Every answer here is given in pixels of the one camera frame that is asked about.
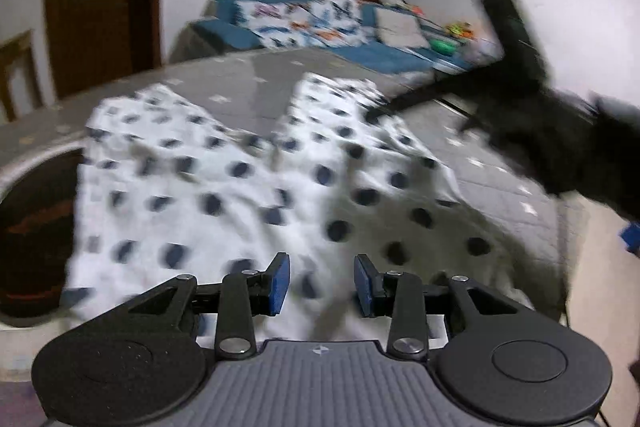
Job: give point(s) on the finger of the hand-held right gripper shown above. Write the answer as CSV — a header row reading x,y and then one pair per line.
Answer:
x,y
515,32
425,98

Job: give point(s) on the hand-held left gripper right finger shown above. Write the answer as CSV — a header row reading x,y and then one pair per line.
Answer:
x,y
363,287

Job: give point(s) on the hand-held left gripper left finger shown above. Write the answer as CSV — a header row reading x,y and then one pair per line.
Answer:
x,y
278,284

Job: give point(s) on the white polka dot garment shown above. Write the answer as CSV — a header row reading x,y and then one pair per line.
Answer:
x,y
225,207

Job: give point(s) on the green ball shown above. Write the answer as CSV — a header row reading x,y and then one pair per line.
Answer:
x,y
443,46

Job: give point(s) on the yellow orange toy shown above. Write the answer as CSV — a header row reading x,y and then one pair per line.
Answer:
x,y
458,29

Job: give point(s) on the blue sofa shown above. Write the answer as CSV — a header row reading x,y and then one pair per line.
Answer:
x,y
380,57

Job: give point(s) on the grey pillow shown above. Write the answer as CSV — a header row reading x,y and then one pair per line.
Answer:
x,y
400,31

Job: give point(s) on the butterfly print pillow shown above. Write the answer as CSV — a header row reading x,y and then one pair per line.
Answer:
x,y
310,24

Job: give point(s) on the grey star-printed tablecloth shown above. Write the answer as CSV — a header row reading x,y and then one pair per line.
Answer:
x,y
235,82

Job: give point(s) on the round black induction cooktop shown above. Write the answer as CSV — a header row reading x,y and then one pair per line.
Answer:
x,y
35,232

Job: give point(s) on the brown wooden door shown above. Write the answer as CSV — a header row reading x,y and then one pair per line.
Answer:
x,y
100,7

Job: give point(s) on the wooden side table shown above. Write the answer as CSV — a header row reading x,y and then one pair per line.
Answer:
x,y
20,72

